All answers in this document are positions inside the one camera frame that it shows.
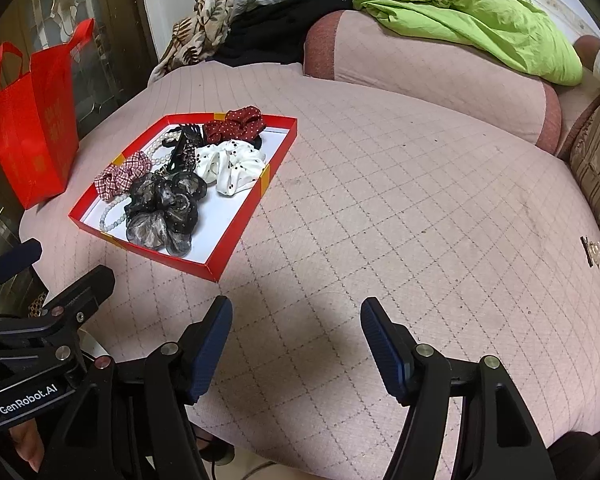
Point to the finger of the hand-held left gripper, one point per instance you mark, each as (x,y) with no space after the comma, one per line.
(15,257)
(85,285)

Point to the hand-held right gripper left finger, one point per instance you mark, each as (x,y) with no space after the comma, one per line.
(210,352)

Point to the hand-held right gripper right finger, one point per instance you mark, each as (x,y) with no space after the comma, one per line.
(385,350)

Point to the red cardboard box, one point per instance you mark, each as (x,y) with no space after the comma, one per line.
(205,245)

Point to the black hair claw clip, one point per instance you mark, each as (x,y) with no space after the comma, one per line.
(182,150)

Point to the white dotted scrunchie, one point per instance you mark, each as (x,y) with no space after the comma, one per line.
(235,167)

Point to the red dotted scrunchie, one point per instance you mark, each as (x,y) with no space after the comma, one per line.
(235,125)

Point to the person's left hand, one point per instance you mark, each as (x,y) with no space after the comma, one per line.
(27,447)

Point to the black grey sheer scrunchie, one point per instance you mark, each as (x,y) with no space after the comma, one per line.
(165,210)

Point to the red plaid scrunchie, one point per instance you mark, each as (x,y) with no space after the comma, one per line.
(120,175)

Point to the red gift bag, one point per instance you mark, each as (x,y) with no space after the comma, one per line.
(35,130)

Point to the patterned glass door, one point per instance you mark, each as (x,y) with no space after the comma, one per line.
(105,5)

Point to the pink bolster pillow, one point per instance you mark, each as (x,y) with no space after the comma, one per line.
(420,80)

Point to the floral leaf print cloth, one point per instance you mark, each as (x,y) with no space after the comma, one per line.
(205,20)

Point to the black cloth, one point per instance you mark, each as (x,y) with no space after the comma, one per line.
(275,35)

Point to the bright green cloth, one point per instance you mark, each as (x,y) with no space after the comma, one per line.
(505,35)

